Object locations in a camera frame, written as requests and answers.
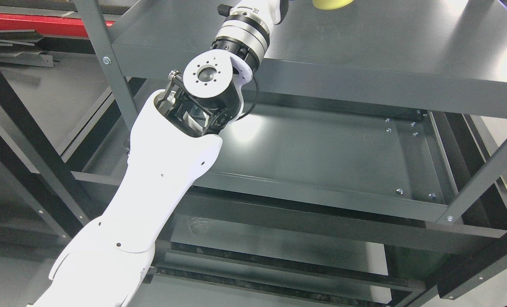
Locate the white robotic hand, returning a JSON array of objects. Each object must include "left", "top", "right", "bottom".
[{"left": 234, "top": 0, "right": 289, "bottom": 25}]

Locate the yellow plastic cup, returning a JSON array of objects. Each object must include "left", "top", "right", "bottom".
[{"left": 312, "top": 0, "right": 354, "bottom": 10}]

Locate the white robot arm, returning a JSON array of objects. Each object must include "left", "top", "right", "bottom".
[{"left": 34, "top": 0, "right": 289, "bottom": 307}]

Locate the grey metal shelf unit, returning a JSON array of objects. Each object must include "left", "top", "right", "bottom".
[{"left": 77, "top": 0, "right": 507, "bottom": 307}]

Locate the black metal shelf rack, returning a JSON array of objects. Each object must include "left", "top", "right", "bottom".
[{"left": 0, "top": 71, "right": 97, "bottom": 237}]

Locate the red metal beam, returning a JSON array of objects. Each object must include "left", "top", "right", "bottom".
[{"left": 0, "top": 12, "right": 115, "bottom": 39}]

